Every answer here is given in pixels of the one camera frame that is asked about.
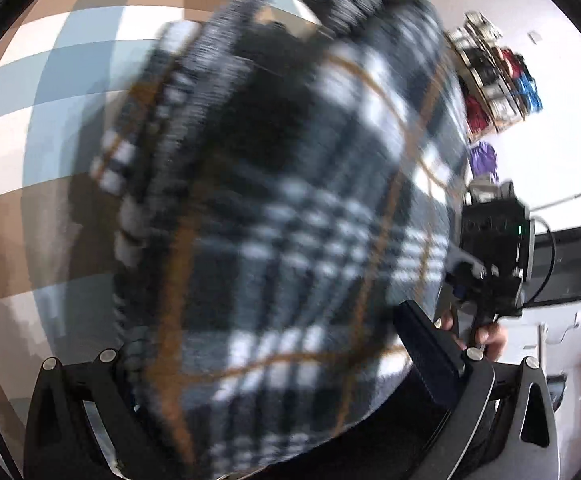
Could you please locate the person's black clothing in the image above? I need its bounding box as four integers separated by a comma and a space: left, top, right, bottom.
270, 360, 496, 480

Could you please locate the wooden shoe rack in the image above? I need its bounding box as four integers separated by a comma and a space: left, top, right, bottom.
445, 12, 544, 143

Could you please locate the grey plaid fleece jacket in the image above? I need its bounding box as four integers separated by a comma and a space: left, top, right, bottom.
90, 0, 471, 480

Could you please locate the purple bag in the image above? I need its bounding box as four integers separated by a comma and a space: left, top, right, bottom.
468, 142, 499, 182

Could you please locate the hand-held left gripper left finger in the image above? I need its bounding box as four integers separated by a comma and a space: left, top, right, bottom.
23, 349, 181, 480

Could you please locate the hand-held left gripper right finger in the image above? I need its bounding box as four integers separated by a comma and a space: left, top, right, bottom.
393, 300, 560, 480

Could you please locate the thin metal rod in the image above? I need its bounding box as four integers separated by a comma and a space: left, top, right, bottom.
533, 191, 581, 211

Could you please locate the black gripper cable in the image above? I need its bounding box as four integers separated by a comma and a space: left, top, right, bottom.
528, 216, 557, 307

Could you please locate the person's right hand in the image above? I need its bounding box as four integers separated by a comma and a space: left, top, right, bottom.
439, 310, 510, 362

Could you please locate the long black furniture top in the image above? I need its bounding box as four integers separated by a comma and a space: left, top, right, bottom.
527, 226, 581, 309

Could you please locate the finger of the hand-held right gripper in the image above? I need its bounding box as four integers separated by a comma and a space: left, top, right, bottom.
443, 249, 487, 312

